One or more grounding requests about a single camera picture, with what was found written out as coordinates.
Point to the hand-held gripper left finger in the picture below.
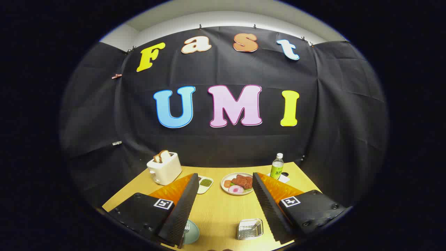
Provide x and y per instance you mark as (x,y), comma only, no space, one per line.
(181,212)

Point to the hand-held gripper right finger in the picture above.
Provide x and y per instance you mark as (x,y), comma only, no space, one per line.
(270,209)

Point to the mint green plate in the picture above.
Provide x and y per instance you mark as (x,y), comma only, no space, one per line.
(193,233)

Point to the perforated metal drainer basket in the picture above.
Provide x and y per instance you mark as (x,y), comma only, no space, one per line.
(250,229)

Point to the white round food plate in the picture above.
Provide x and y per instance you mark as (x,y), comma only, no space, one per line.
(248,191)

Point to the white square coaster tray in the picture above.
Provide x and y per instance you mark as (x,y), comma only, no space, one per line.
(284,179)

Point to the white divided condiment dish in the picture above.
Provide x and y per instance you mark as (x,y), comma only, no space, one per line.
(205,183)

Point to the brown meat piece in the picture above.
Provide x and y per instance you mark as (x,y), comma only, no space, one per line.
(243,181)

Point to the pink round food slice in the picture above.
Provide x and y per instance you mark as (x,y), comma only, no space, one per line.
(236,189)

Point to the green label drink bottle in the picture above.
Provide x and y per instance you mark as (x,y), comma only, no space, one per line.
(277,169)

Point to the white toaster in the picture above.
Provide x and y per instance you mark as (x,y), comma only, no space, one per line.
(167,170)

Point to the orange carrot slice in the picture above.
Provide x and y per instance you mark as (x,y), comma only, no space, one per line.
(227,183)

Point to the toast bread slice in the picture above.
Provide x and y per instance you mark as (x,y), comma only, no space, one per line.
(165,156)
(156,159)

